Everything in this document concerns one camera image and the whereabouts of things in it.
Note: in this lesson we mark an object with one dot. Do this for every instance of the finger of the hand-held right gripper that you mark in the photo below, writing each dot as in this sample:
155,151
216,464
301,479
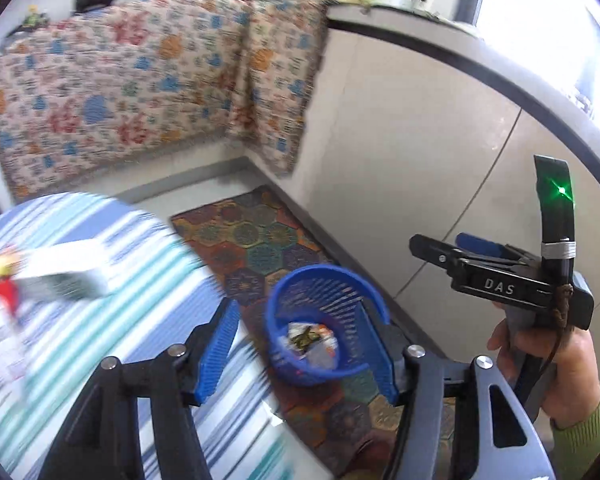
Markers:
432,252
480,246

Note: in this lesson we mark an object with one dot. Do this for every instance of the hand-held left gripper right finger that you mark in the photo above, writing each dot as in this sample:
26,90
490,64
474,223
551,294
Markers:
385,360

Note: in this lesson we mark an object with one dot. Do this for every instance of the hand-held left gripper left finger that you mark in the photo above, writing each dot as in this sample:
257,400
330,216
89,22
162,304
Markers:
217,355

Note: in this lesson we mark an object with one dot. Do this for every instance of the white gold wrapper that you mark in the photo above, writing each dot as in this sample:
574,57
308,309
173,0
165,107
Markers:
300,334

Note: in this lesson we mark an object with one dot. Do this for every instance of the blue plastic mesh wastebasket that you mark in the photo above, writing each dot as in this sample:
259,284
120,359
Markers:
330,285

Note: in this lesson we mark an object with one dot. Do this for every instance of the green white milk carton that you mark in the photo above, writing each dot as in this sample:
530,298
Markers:
65,270

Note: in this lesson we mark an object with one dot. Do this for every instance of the person's right forearm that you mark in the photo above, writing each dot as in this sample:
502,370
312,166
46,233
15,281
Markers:
585,445

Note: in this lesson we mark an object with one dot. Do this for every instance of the person's right hand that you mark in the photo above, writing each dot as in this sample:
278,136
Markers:
580,375

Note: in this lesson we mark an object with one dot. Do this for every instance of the white kitchen counter cabinet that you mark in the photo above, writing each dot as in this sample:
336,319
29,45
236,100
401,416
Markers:
430,135

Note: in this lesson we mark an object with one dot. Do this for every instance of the colourful hexagon floor mat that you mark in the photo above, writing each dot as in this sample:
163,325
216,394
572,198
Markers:
260,240

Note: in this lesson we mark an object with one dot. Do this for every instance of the narrow printed cloth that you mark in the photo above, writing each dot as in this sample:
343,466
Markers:
275,90

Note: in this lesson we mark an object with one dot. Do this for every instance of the window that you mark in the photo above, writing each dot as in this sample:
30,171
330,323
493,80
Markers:
555,20

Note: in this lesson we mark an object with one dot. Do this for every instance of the large printed cloth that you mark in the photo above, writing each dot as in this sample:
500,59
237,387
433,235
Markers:
105,100

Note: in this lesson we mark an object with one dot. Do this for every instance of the condiment bottles rack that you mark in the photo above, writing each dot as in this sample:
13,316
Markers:
35,19

